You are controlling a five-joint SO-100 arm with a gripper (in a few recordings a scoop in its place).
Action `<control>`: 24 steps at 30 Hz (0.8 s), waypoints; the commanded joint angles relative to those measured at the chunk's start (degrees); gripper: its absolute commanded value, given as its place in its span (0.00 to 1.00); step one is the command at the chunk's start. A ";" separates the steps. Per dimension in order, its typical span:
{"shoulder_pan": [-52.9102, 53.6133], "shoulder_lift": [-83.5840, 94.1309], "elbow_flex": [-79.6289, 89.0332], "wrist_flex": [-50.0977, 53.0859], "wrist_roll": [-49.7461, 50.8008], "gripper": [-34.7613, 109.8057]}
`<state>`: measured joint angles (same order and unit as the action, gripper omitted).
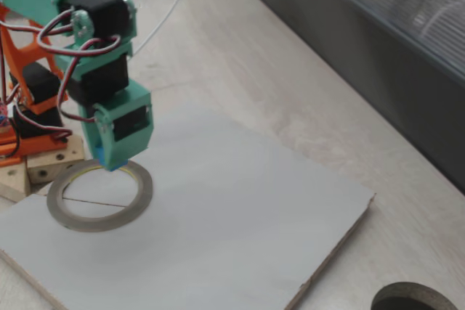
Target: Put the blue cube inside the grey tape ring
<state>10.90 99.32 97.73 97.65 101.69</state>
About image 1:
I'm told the grey ring of tape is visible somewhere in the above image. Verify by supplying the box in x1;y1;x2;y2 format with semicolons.
46;159;153;233

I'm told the wooden base block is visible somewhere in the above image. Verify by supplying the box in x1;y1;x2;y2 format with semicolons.
0;135;85;204

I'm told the blue cube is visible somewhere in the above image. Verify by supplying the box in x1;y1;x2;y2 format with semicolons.
96;146;129;172

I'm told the white chipboard panel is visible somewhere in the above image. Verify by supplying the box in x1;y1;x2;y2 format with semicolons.
0;105;376;310

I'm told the ribbed glass partition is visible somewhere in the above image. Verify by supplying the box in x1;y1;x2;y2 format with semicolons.
221;0;465;197

